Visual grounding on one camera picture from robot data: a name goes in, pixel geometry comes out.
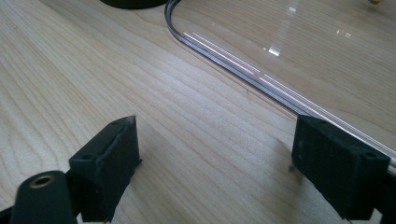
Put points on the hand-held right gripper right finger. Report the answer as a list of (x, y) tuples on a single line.
[(336, 161)]

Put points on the black round base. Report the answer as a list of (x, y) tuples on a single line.
[(134, 3)]

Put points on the clear acrylic tray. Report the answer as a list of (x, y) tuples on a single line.
[(311, 46)]

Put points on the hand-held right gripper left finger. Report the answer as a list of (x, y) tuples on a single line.
[(106, 168)]

